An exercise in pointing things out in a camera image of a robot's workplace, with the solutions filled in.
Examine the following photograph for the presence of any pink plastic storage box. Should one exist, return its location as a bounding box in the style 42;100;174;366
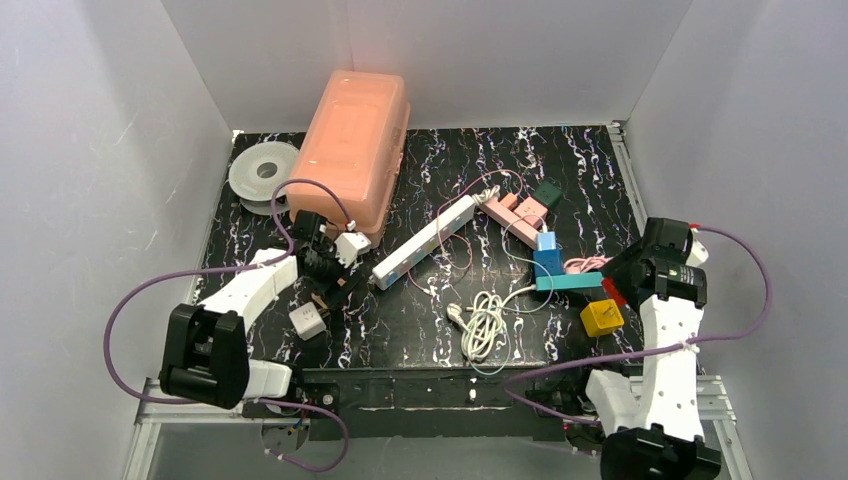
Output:
284;70;410;247

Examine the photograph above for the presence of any aluminium frame rail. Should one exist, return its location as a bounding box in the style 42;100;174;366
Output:
606;121;757;480

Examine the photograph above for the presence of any pink coiled cable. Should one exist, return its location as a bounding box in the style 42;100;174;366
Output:
563;256;614;278

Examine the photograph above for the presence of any grey filament spool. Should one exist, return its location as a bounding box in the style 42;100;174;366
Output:
228;141;299;216

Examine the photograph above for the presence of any white power strip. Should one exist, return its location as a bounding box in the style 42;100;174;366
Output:
371;195;478;290

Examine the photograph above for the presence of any dark green cube socket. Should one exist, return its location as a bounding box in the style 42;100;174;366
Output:
531;180;563;211

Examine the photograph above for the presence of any red cube socket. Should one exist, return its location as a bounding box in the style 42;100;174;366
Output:
602;277;627;307

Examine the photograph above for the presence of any blue cube socket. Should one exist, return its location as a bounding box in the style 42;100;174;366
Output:
533;248;564;278

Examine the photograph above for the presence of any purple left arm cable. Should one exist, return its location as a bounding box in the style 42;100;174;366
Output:
102;178;359;476

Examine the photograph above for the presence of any light blue plug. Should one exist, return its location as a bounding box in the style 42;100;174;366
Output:
536;231;558;251

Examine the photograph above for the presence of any yellow cube socket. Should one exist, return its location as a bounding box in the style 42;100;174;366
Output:
580;299;624;338

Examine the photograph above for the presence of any teal power strip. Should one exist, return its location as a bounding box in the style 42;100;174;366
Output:
535;271;603;292

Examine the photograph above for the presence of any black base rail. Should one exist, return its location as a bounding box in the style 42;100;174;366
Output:
241;365;637;444

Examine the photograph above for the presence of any pink cube socket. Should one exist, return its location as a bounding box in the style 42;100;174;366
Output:
513;197;548;230

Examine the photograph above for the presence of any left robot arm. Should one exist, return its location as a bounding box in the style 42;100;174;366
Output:
159;211;372;409

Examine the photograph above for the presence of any white cube socket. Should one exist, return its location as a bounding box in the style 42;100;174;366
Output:
289;301;329;341

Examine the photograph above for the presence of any thin pink cable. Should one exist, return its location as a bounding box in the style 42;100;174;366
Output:
405;168;531;297

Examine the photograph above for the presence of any tan cube socket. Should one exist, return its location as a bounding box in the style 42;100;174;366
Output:
311;294;331;314

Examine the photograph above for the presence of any white three pin plug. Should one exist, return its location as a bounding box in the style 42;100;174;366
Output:
446;303;464;325

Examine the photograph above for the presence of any white coiled cable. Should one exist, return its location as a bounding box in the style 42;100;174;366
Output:
458;284;538;364

